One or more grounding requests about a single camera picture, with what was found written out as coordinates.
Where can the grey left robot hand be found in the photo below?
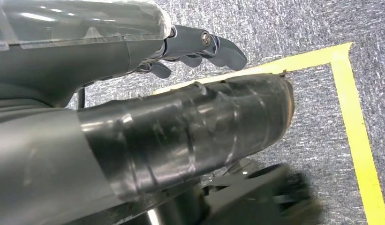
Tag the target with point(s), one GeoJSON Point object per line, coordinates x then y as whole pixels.
{"type": "Point", "coordinates": [179, 130]}

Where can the black robot lower body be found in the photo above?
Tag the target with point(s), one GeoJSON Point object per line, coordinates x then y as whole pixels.
{"type": "Point", "coordinates": [242, 202]}

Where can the yellow floor tape rectangle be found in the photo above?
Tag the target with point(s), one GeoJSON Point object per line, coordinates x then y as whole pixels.
{"type": "Point", "coordinates": [350, 108]}

